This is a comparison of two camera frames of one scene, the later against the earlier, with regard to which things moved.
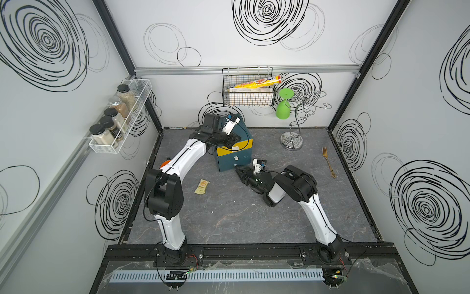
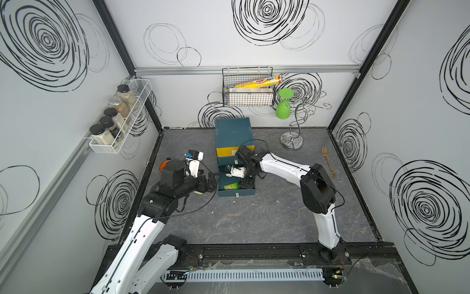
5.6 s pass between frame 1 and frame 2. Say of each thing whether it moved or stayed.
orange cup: stayed
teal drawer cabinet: moved
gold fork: stayed
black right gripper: moved
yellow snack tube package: stayed
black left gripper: moved
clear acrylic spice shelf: stayed
